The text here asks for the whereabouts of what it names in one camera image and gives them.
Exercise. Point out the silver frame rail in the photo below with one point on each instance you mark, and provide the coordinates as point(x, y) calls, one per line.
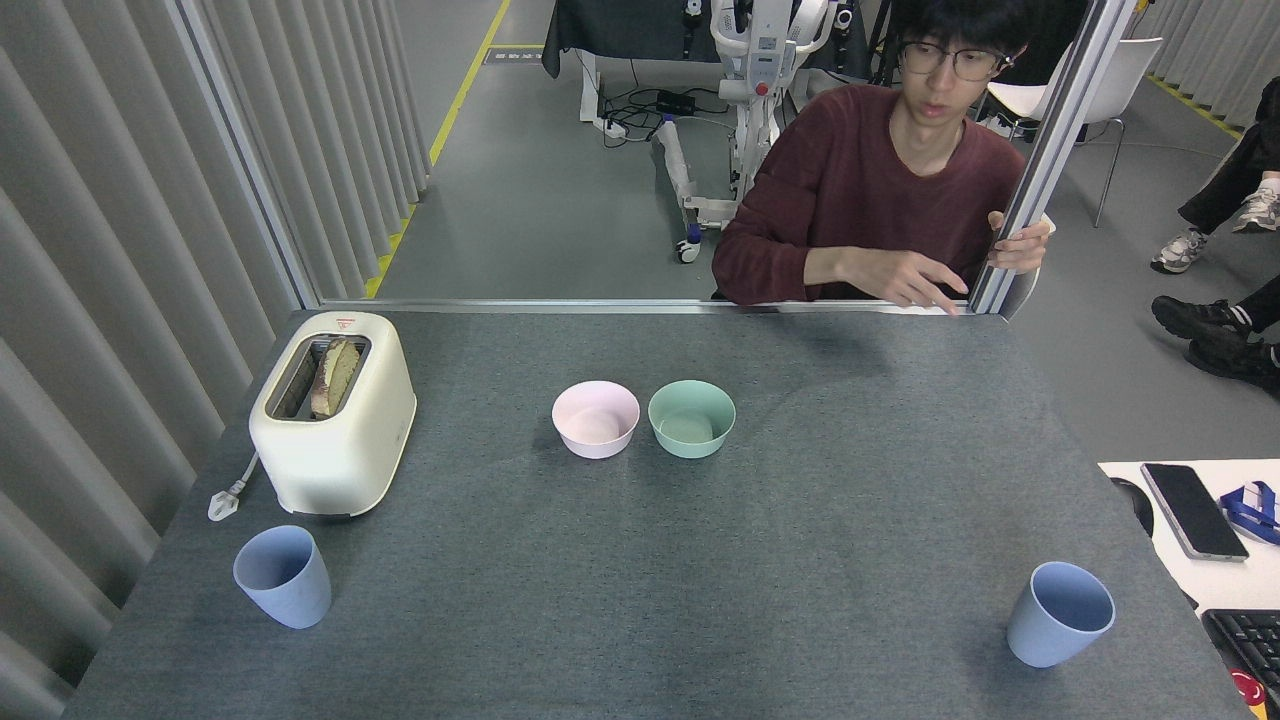
point(550, 304)

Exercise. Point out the white stand on wheels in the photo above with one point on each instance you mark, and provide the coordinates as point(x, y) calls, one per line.
point(750, 100)

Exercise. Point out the black cloth covered table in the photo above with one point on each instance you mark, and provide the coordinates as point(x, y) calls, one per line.
point(620, 25)

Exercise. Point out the black smartphone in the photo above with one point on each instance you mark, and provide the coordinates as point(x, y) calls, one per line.
point(1192, 510)

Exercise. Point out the green bowl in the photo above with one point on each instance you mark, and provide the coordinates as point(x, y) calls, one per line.
point(690, 425)

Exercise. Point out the pink bowl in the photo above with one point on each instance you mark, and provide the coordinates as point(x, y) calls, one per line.
point(596, 425)

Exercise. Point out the cream white toaster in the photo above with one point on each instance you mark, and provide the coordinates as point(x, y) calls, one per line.
point(340, 455)

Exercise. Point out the black computer mouse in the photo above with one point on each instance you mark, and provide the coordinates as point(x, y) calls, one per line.
point(1135, 505)

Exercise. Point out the seated person with grey sneakers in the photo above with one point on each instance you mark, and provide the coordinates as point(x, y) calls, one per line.
point(1225, 190)

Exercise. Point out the blue plastic cup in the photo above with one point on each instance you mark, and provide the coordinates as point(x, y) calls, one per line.
point(285, 590)
point(1050, 630)

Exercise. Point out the black keyboard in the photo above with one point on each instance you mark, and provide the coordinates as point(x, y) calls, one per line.
point(1250, 645)

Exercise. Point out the white side table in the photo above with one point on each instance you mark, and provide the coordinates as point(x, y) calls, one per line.
point(1215, 585)

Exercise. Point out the red round object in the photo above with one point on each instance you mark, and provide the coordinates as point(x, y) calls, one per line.
point(1248, 692)

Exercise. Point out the seated person with black shoes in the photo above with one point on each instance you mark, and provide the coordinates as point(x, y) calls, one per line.
point(1215, 335)

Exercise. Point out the person's right hand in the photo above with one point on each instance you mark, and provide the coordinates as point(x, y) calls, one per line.
point(900, 272)

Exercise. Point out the silver frame post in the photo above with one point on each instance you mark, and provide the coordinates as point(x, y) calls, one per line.
point(1050, 150)
point(250, 150)

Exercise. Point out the person's left hand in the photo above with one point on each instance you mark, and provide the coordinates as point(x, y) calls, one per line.
point(1022, 245)

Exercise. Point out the white chair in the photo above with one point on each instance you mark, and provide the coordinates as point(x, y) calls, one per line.
point(1110, 85)

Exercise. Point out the toast bread slice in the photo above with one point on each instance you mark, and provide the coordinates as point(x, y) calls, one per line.
point(335, 375)

